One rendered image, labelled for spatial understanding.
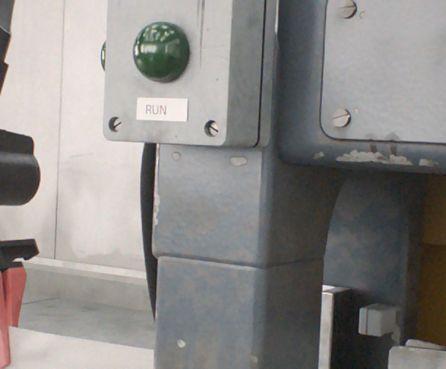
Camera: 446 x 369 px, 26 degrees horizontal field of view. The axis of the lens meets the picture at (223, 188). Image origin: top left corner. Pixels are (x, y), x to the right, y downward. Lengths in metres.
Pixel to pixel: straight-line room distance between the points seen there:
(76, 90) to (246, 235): 6.79
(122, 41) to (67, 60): 6.86
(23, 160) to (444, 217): 0.40
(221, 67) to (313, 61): 0.06
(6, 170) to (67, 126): 6.43
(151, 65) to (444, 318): 0.39
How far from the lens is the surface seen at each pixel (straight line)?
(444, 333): 0.79
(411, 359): 0.65
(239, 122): 0.48
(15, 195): 0.93
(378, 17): 0.49
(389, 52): 0.49
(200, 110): 0.47
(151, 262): 0.58
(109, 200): 7.09
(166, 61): 0.47
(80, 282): 7.25
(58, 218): 7.40
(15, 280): 0.84
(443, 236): 0.73
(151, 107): 0.49
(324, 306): 0.69
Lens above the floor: 1.24
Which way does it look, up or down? 3 degrees down
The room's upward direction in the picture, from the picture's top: 3 degrees clockwise
